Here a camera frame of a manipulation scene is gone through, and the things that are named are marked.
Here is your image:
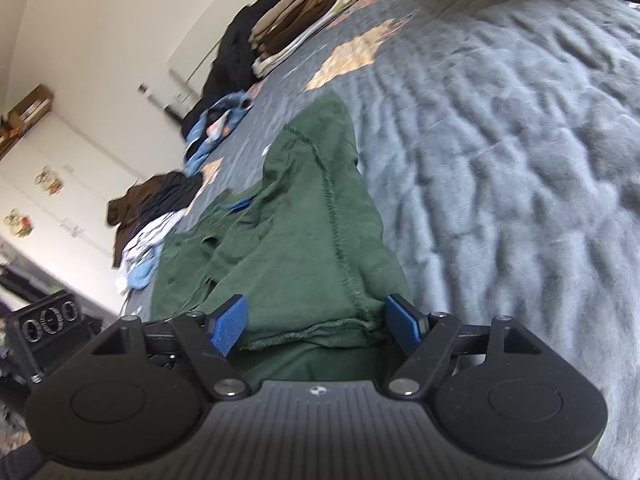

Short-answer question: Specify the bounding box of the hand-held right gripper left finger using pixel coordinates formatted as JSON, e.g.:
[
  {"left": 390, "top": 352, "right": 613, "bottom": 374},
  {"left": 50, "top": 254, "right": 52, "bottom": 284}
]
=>
[{"left": 91, "top": 293, "right": 252, "bottom": 402}]

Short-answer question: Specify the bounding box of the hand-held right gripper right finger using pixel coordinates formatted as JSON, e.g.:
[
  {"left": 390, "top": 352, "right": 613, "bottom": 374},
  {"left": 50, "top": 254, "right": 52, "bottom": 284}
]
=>
[{"left": 383, "top": 293, "right": 544, "bottom": 398}]

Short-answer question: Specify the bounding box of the green t-shirt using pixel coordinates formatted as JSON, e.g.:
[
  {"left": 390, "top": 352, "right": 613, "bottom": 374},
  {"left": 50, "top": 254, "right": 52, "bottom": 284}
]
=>
[{"left": 149, "top": 91, "right": 417, "bottom": 392}]

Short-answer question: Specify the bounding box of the stack of folded brown clothes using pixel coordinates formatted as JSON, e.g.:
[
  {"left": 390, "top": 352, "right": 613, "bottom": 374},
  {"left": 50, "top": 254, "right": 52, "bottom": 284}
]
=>
[{"left": 249, "top": 0, "right": 402, "bottom": 79}]

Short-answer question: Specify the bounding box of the light blue garment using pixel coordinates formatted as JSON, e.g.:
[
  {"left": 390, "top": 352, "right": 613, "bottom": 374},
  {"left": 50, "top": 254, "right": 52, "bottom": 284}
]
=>
[{"left": 126, "top": 245, "right": 164, "bottom": 292}]

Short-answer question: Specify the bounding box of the round floral sticker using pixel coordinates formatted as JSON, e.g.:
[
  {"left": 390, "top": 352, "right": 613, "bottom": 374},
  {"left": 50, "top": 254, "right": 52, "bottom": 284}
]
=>
[
  {"left": 4, "top": 208, "right": 35, "bottom": 237},
  {"left": 34, "top": 165, "right": 63, "bottom": 195}
]

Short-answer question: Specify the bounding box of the white garment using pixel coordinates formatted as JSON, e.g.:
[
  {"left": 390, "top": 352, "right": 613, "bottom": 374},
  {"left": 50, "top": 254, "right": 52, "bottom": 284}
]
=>
[{"left": 115, "top": 210, "right": 189, "bottom": 294}]

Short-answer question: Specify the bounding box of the white wardrobe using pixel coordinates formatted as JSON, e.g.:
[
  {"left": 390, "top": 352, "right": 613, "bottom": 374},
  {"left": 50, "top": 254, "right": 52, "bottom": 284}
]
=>
[{"left": 0, "top": 110, "right": 143, "bottom": 263}]

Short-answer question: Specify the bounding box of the brown garment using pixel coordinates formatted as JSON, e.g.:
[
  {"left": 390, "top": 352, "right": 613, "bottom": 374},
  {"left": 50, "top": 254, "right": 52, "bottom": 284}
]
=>
[{"left": 106, "top": 172, "right": 167, "bottom": 269}]

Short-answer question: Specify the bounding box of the black garment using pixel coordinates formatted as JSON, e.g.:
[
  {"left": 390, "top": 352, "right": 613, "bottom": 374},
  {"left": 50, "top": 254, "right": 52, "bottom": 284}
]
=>
[{"left": 136, "top": 171, "right": 204, "bottom": 227}]

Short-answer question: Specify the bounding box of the grey printed quilt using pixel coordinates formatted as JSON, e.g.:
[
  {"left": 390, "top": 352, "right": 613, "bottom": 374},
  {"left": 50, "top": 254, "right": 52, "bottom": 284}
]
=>
[{"left": 120, "top": 0, "right": 640, "bottom": 480}]

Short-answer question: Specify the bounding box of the blue patterned garment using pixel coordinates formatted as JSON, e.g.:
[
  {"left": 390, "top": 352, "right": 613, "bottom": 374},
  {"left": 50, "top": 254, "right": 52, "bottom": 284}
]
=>
[{"left": 181, "top": 91, "right": 254, "bottom": 172}]

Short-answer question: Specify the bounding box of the cardboard box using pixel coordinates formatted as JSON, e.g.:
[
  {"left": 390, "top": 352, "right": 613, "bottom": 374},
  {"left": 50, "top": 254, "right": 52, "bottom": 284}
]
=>
[{"left": 0, "top": 84, "right": 57, "bottom": 159}]

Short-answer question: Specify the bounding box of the black jacket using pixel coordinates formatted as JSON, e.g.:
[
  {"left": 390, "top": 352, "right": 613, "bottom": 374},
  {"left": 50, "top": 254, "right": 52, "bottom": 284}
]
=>
[{"left": 176, "top": 0, "right": 287, "bottom": 137}]

